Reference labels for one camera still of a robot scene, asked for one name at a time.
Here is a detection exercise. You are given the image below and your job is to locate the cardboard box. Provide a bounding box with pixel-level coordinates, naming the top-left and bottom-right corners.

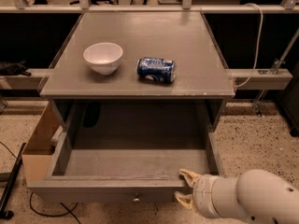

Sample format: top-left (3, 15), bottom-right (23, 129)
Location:
top-left (21, 105), bottom-right (60, 186)

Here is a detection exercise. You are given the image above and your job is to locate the black floor bar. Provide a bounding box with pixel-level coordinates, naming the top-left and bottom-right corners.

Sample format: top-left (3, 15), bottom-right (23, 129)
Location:
top-left (0, 143), bottom-right (25, 220)

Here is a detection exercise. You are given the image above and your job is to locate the grey top drawer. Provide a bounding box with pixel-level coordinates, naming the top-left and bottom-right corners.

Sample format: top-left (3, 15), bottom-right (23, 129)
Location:
top-left (27, 102), bottom-right (226, 203)

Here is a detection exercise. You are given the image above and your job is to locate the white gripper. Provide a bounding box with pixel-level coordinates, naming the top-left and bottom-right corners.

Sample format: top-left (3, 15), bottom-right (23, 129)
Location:
top-left (175, 169), bottom-right (247, 218)

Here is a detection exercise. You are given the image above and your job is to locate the metal diagonal strut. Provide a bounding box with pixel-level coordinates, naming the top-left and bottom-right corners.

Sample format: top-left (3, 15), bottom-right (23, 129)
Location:
top-left (253, 28), bottom-right (299, 117)

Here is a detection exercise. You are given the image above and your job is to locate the white bowl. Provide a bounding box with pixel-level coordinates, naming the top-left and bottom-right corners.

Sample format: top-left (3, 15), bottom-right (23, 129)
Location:
top-left (83, 42), bottom-right (123, 75)

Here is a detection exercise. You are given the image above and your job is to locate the blue crushed soda can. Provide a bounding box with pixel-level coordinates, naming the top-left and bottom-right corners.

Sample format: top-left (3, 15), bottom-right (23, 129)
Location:
top-left (136, 57), bottom-right (176, 83)

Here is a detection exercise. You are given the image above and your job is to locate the black object on rail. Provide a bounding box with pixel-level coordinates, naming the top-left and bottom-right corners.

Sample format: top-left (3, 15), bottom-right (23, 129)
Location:
top-left (0, 61), bottom-right (32, 77)

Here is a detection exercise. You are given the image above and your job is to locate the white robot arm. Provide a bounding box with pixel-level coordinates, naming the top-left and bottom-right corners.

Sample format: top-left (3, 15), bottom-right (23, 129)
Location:
top-left (175, 169), bottom-right (299, 224)

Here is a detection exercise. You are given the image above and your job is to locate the grey drawer cabinet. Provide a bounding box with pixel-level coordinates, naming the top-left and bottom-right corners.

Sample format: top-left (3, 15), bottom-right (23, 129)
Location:
top-left (40, 12), bottom-right (235, 124)

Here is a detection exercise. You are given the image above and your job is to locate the white hanging cable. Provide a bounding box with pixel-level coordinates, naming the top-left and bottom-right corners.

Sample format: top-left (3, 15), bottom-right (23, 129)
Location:
top-left (233, 2), bottom-right (264, 90)

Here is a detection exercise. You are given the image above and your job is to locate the black floor cable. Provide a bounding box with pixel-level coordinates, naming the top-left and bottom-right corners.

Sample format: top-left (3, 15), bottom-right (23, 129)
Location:
top-left (29, 191), bottom-right (82, 224)

